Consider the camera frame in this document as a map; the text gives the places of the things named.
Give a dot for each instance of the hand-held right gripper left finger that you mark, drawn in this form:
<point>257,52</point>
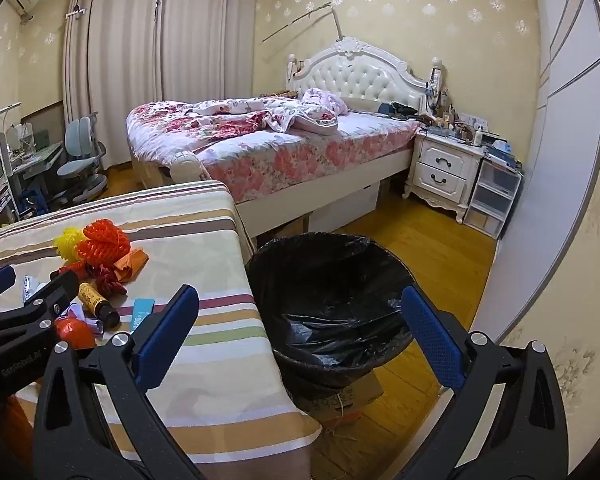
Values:
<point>165,335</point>

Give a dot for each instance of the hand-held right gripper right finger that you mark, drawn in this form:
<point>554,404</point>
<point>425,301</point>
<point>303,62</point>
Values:
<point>430,330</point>

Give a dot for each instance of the purple paper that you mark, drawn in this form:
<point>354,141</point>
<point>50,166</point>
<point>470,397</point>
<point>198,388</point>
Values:
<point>75,312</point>

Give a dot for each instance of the light blue white packet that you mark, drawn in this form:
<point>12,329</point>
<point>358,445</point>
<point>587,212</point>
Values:
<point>142,312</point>

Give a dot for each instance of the yellow tube with black cap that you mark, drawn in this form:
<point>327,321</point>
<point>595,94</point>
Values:
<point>92,297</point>

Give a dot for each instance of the yellow foam fruit net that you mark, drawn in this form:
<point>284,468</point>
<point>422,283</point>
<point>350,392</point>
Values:
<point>69,245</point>

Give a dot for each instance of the small red foam net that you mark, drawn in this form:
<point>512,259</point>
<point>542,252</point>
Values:
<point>107,282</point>

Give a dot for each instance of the orange-red plastic bag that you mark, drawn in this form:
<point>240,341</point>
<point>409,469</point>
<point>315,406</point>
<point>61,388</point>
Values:
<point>75,334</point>

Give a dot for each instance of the orange-red foam fruit net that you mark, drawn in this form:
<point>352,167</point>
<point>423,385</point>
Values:
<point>102,240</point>

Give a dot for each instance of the orange paper wrapper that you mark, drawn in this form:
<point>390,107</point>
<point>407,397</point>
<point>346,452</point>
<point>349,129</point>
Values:
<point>132,260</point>

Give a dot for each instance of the black lined trash bin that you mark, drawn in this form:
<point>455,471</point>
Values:
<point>330,285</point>

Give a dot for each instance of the striped sheet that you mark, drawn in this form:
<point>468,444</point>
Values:
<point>205,375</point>

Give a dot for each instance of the orange cloth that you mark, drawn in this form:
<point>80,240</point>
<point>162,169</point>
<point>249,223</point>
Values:
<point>15,430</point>

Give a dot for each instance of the blue crate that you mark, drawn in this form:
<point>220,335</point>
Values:
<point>32,205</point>

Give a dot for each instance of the grey study desk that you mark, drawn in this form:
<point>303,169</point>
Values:
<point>40,155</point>

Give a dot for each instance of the white storage box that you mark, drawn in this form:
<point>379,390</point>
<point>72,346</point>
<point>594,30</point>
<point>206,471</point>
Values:
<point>350,205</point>

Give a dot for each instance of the grey desk chair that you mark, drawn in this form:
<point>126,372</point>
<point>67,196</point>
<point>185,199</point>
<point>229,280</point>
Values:
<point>77,135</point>

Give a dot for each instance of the clear plastic drawer unit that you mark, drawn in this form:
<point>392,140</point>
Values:
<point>495,190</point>

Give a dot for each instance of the brown cardboard box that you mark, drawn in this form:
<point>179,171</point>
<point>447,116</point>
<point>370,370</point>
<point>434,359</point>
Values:
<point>285,232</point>

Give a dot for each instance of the white nightstand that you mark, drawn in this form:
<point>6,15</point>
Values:
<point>445,170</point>

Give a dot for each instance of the white desk lamp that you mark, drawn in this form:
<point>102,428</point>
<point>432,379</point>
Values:
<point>10,108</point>

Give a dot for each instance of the white bottle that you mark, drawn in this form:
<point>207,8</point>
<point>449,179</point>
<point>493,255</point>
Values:
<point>478,135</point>

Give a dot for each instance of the floral quilt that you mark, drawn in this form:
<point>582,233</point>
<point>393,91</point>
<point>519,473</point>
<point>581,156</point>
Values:
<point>180,120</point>

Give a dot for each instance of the white wardrobe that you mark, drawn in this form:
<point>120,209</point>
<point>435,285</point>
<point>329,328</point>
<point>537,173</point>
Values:
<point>555,160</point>

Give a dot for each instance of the beige curtain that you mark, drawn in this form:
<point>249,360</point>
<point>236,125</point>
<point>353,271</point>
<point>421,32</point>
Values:
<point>200,35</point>
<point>115,70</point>

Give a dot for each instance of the dark blue pouch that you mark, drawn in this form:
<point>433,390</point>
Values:
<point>390,109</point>

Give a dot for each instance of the white bed with tufted headboard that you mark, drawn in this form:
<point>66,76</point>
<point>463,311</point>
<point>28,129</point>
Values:
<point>360,77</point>

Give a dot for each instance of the metal net rod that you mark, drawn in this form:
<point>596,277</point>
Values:
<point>300,20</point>

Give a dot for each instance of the white wall socket strip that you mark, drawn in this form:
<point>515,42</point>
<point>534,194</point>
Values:
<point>475,122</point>

